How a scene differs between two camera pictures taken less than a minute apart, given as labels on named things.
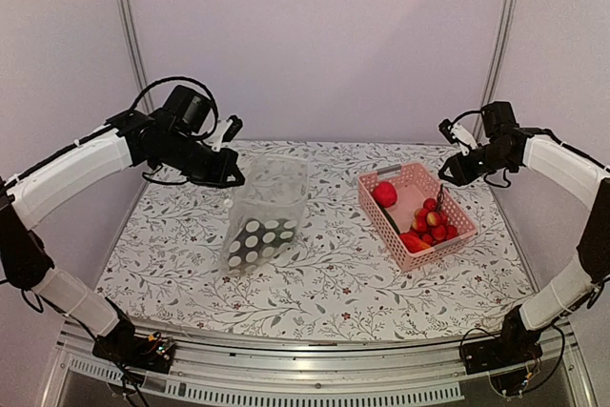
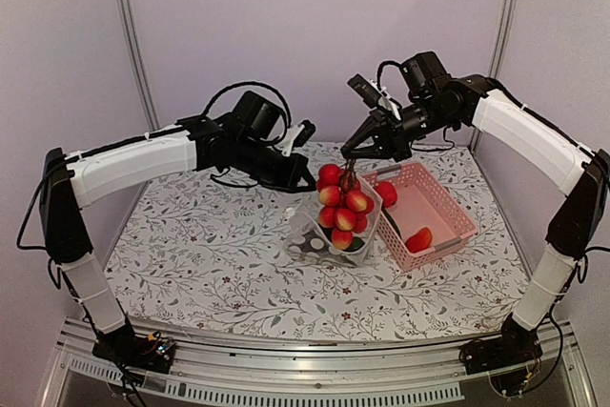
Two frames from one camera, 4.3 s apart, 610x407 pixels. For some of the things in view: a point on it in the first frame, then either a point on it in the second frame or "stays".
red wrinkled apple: (385, 193) stays
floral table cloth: (337, 283) stays
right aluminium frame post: (501, 35) stays
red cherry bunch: (430, 222) to (345, 206)
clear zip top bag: (266, 213) to (305, 238)
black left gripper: (220, 175) to (296, 160)
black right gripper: (453, 164) to (391, 132)
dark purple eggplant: (256, 240) to (312, 241)
